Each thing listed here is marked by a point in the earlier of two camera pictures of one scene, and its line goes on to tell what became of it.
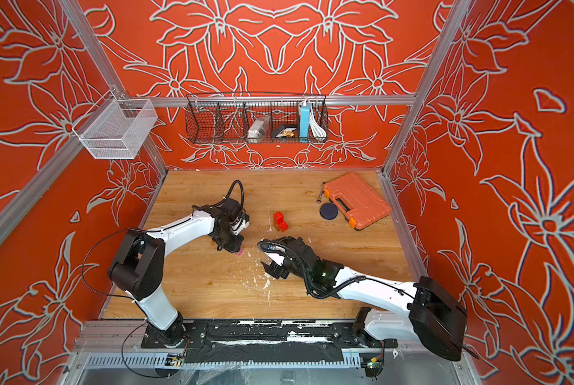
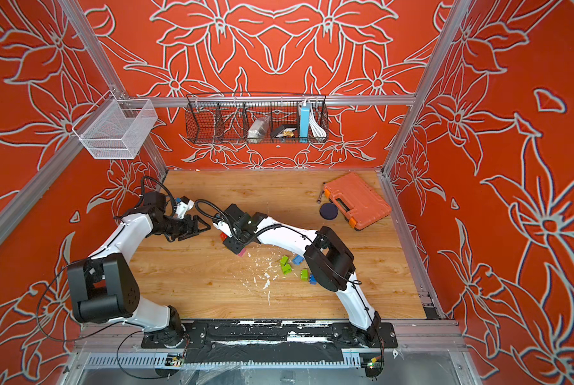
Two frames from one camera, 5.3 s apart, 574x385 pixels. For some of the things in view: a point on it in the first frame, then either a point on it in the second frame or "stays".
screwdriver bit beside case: (321, 195) stays
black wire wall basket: (256, 118) stays
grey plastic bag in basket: (258, 129) stays
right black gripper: (276, 271) → (228, 244)
